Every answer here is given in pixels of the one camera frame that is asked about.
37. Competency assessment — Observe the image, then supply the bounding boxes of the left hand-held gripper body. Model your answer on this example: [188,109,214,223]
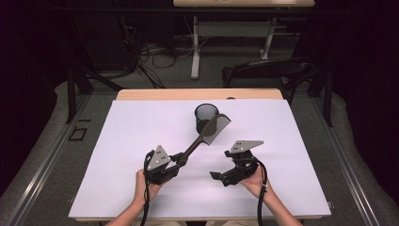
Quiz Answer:
[144,144,182,186]

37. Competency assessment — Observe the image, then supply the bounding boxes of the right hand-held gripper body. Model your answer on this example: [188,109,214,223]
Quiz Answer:
[219,139,265,187]

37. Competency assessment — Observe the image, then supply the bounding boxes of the black handled comb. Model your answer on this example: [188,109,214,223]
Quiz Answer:
[179,113,232,166]

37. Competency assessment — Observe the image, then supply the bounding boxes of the black mesh pen cup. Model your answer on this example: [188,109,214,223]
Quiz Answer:
[194,103,220,135]

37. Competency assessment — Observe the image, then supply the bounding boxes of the person's right hand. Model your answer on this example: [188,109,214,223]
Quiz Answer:
[239,165,272,201]

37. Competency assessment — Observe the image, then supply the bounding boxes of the person's left hand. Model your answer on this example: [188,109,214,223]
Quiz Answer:
[134,169,164,206]

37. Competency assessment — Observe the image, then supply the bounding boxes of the white table board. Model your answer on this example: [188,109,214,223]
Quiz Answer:
[68,99,332,220]

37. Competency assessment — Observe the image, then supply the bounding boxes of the wooden table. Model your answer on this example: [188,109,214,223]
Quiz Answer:
[68,88,332,222]

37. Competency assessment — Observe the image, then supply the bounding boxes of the black chair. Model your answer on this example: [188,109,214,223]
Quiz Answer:
[221,57,318,106]

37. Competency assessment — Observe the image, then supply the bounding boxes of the black metal stand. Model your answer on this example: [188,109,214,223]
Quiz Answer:
[306,59,335,128]
[63,15,125,124]

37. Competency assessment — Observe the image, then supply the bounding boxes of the wooden desk with white legs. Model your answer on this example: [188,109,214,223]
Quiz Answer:
[172,0,316,80]

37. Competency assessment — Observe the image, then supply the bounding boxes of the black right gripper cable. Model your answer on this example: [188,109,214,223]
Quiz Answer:
[254,157,270,226]

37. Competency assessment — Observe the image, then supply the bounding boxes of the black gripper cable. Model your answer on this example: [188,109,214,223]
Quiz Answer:
[138,150,156,226]
[254,157,270,226]

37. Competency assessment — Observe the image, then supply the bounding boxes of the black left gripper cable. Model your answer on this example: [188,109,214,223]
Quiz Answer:
[138,150,156,226]

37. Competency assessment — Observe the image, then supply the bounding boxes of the aluminium floor rail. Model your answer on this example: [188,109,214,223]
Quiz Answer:
[310,96,381,226]
[0,93,92,226]

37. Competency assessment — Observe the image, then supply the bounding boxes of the bundle of floor cables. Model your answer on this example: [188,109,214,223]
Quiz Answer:
[118,14,196,89]

